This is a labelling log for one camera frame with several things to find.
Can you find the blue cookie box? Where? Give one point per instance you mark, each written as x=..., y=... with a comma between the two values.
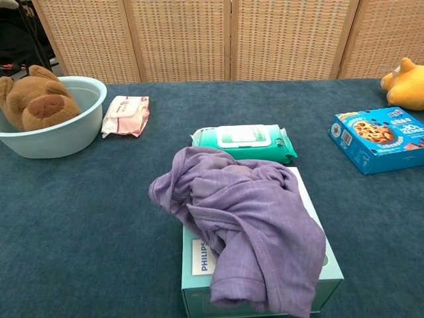
x=381, y=155

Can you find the brown plush toy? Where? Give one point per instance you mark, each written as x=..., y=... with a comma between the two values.
x=36, y=106

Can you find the yellow plush toy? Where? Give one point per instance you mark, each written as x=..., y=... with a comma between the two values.
x=407, y=86

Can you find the woven wooden folding screen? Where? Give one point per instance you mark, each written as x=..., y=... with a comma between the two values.
x=182, y=39

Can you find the purple cloth garment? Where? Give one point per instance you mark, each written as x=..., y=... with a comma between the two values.
x=251, y=215

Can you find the light blue plastic basin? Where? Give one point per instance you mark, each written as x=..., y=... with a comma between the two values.
x=66, y=139

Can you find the pink wet wipes pack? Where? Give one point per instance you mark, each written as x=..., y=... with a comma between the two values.
x=126, y=116

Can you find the green wet wipes pack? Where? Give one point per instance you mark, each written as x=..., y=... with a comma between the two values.
x=245, y=139

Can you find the teal Philips cardboard box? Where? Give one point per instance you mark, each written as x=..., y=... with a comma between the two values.
x=331, y=275

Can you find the black stand with legs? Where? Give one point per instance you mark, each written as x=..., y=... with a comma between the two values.
x=36, y=49

